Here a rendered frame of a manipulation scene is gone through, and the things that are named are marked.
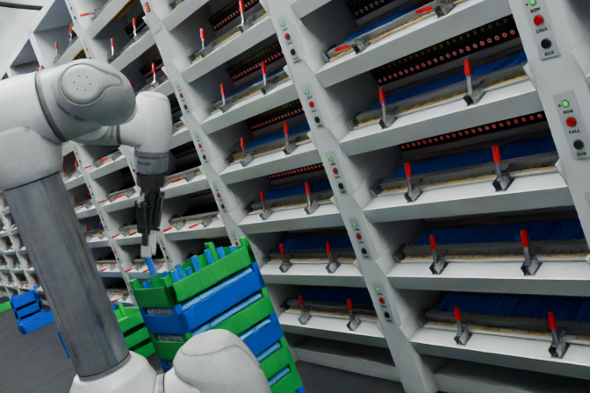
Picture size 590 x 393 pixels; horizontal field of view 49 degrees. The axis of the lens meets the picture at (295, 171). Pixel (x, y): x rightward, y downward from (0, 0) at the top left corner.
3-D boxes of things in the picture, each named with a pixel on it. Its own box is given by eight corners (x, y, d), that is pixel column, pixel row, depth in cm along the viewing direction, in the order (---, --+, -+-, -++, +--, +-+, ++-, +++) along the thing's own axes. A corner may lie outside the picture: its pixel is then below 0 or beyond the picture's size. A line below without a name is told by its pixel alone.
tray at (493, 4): (516, 11, 117) (491, -33, 115) (323, 89, 167) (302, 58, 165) (562, -38, 127) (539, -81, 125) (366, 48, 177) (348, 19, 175)
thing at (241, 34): (279, 30, 174) (249, -14, 170) (188, 83, 224) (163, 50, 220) (324, -5, 184) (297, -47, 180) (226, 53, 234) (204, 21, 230)
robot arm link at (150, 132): (174, 148, 176) (125, 145, 176) (176, 91, 173) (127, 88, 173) (168, 154, 166) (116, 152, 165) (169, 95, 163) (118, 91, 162)
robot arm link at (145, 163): (127, 151, 168) (126, 173, 169) (159, 154, 165) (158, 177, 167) (144, 146, 176) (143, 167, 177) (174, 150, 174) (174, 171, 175)
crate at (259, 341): (206, 389, 170) (196, 361, 169) (168, 383, 185) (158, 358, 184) (284, 335, 190) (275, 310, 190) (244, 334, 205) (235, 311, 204)
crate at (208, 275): (174, 306, 168) (163, 278, 167) (138, 307, 183) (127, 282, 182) (256, 260, 188) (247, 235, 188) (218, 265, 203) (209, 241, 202)
